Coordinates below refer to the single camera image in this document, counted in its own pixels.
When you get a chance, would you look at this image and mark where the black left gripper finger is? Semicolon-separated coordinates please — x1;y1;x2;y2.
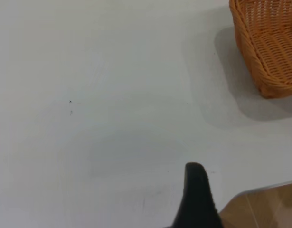
170;162;224;228

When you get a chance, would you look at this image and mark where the orange wicker basket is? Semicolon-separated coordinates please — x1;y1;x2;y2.
228;0;292;99

